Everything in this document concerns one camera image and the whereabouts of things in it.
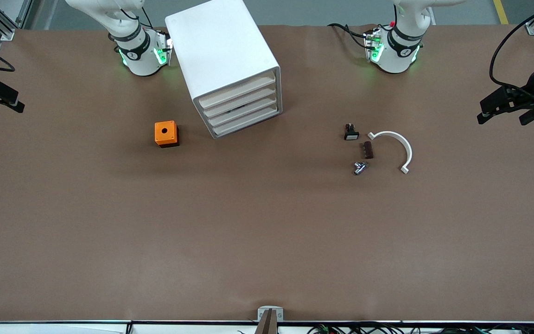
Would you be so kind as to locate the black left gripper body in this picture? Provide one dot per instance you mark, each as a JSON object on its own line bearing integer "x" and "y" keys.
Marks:
{"x": 532, "y": 87}

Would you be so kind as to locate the white plastic drawer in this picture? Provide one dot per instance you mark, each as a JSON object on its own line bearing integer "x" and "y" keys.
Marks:
{"x": 243, "y": 122}
{"x": 239, "y": 89}
{"x": 241, "y": 111}
{"x": 240, "y": 99}

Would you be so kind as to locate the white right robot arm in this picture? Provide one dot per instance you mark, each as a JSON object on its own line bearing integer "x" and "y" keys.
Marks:
{"x": 139, "y": 62}

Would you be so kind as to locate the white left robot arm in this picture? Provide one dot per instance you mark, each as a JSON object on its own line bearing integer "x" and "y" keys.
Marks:
{"x": 399, "y": 58}

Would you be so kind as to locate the white drawer cabinet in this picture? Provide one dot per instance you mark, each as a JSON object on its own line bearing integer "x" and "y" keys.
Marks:
{"x": 216, "y": 41}

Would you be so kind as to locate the white curved plastic arc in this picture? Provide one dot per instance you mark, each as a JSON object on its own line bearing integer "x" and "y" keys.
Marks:
{"x": 408, "y": 150}

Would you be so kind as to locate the brown terminal block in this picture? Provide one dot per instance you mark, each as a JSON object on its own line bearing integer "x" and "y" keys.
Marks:
{"x": 368, "y": 150}

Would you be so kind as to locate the silver metal fitting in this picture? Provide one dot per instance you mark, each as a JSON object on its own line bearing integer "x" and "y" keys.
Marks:
{"x": 359, "y": 168}

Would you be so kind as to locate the orange box with hole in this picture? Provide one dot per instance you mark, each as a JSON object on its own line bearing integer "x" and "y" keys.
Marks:
{"x": 165, "y": 132}

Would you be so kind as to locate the brown table cover sheet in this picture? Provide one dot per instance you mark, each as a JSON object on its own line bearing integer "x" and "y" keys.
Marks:
{"x": 267, "y": 232}

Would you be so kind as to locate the brown metal support bar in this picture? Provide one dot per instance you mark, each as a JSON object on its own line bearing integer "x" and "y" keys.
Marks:
{"x": 267, "y": 324}

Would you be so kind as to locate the small black white switch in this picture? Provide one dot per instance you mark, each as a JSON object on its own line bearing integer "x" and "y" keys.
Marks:
{"x": 351, "y": 135}

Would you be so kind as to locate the grey metal mounting bracket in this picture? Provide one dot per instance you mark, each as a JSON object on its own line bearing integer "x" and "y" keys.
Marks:
{"x": 280, "y": 315}

